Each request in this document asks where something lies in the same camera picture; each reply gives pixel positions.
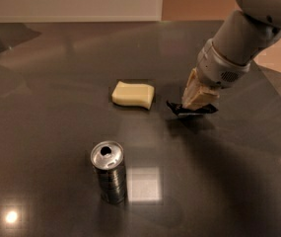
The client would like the black rxbar chocolate wrapper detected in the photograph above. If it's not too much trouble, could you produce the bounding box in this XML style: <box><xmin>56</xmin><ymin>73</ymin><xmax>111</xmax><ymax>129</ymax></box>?
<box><xmin>166</xmin><ymin>101</ymin><xmax>218</xmax><ymax>117</ymax></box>

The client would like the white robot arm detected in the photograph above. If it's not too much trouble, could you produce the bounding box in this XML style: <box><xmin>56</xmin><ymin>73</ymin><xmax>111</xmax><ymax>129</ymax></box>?
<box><xmin>181</xmin><ymin>0</ymin><xmax>281</xmax><ymax>111</ymax></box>

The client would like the silver black drink can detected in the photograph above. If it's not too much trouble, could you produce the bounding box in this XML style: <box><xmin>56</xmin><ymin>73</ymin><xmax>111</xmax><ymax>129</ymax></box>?
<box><xmin>90</xmin><ymin>140</ymin><xmax>127</xmax><ymax>204</ymax></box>

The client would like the yellow sponge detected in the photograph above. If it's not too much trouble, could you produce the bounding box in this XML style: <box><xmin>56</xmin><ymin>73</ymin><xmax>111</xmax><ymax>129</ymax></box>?
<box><xmin>111</xmin><ymin>81</ymin><xmax>155</xmax><ymax>110</ymax></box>

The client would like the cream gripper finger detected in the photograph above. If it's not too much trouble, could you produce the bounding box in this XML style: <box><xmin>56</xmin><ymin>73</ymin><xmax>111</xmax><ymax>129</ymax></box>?
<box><xmin>189</xmin><ymin>86</ymin><xmax>220</xmax><ymax>110</ymax></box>
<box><xmin>181</xmin><ymin>68</ymin><xmax>200</xmax><ymax>109</ymax></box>

